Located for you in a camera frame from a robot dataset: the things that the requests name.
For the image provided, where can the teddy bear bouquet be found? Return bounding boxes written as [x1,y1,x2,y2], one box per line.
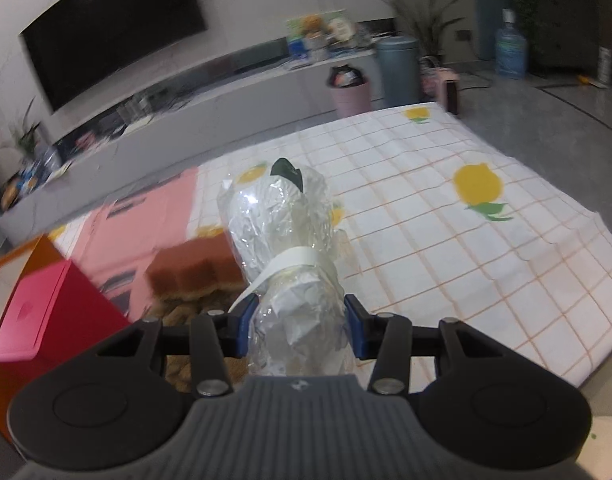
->
[285,9,367,58]

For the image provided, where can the white marble television cabinet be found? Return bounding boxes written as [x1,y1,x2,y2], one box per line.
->
[0,42,387,246]

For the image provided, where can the long leaf potted plant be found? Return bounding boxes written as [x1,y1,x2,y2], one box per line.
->
[381,0,467,68]

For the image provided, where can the blue snack packets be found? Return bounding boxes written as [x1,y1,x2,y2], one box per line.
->
[1,160,44,206]

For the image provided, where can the clear plastic bundle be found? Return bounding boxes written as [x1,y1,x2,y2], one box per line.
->
[217,157,359,378]

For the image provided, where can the checked lemon print tablecloth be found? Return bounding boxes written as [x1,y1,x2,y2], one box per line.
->
[51,101,607,391]

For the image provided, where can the brown plush toy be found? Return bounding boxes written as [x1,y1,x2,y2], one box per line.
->
[145,237,249,396]

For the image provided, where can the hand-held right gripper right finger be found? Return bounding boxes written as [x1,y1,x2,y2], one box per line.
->
[343,294,507,395]

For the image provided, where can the orange cardboard box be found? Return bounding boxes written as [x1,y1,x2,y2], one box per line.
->
[0,234,71,281]

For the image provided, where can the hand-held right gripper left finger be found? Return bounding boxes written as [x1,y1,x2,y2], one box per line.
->
[93,305,261,397]

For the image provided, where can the green plant in glass vase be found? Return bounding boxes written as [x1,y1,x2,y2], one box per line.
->
[6,100,52,171]

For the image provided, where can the pink waste bin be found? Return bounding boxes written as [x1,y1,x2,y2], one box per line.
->
[327,64,372,118]

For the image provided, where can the dark drawer cabinet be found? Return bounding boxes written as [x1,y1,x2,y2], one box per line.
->
[531,0,603,75]

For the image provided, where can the grey trash can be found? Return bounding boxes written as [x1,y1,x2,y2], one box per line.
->
[376,35,421,107]

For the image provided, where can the black wall television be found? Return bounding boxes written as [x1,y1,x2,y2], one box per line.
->
[18,0,208,113]

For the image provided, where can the pink table mat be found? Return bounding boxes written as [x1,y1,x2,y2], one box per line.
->
[68,166,202,321]

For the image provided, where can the blue water bottle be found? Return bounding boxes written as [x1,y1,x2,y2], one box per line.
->
[493,8,529,80]

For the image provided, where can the red cube box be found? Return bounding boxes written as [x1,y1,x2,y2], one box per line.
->
[0,259,132,366]

